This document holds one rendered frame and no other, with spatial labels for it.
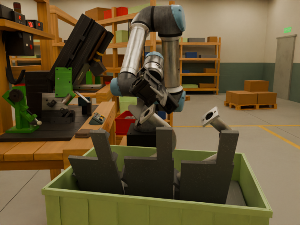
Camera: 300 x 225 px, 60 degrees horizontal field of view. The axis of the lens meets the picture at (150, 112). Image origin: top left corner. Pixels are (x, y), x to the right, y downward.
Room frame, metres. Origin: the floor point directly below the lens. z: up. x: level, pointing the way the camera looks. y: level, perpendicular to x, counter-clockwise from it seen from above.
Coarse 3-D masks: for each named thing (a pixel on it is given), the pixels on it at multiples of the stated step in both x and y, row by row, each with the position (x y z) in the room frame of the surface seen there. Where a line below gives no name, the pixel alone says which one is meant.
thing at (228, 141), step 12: (228, 132) 0.65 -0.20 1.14; (228, 144) 0.66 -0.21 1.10; (228, 156) 0.68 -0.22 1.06; (192, 168) 0.71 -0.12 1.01; (204, 168) 0.71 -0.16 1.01; (216, 168) 0.70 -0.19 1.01; (228, 168) 0.70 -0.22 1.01; (180, 180) 0.74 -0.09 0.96; (192, 180) 0.73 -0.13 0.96; (204, 180) 0.73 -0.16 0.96; (216, 180) 0.72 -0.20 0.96; (228, 180) 0.72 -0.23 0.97; (180, 192) 0.76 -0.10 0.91; (192, 192) 0.76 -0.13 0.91; (204, 192) 0.75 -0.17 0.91; (216, 192) 0.75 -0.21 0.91
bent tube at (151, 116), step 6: (150, 108) 0.71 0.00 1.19; (144, 114) 0.72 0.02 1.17; (150, 114) 0.69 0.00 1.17; (156, 114) 0.72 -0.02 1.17; (144, 120) 0.70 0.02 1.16; (150, 120) 0.70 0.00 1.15; (156, 120) 0.71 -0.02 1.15; (162, 120) 0.72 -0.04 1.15; (156, 126) 0.71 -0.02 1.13; (168, 126) 0.72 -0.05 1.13; (174, 132) 0.73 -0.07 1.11; (174, 138) 0.73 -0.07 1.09; (174, 144) 0.74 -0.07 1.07; (150, 156) 0.79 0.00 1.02; (156, 156) 0.77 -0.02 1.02
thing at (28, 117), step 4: (8, 92) 1.51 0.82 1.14; (4, 96) 1.51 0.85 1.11; (8, 96) 1.51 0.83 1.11; (8, 100) 1.51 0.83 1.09; (12, 104) 1.51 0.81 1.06; (20, 104) 1.52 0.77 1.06; (20, 108) 1.52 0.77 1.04; (24, 108) 1.52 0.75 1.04; (20, 112) 1.51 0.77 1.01; (24, 112) 1.53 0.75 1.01; (28, 112) 1.54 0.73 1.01; (24, 116) 1.51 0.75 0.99; (28, 116) 1.53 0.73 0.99; (32, 116) 1.52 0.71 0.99; (36, 116) 1.54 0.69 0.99; (28, 120) 1.51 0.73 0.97; (32, 120) 1.52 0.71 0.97
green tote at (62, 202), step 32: (192, 160) 1.00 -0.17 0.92; (64, 192) 0.67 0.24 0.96; (96, 192) 0.66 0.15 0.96; (256, 192) 0.69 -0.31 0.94; (64, 224) 0.67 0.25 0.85; (96, 224) 0.65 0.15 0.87; (128, 224) 0.64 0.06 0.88; (160, 224) 0.62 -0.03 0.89; (192, 224) 0.61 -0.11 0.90; (224, 224) 0.59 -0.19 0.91; (256, 224) 0.58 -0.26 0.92
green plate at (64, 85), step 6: (60, 72) 1.83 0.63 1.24; (66, 72) 1.84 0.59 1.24; (60, 78) 1.82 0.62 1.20; (66, 78) 1.83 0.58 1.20; (60, 84) 1.81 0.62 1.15; (66, 84) 1.81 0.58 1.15; (60, 90) 1.80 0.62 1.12; (66, 90) 1.80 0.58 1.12; (72, 90) 1.88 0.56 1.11; (60, 96) 1.79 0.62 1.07
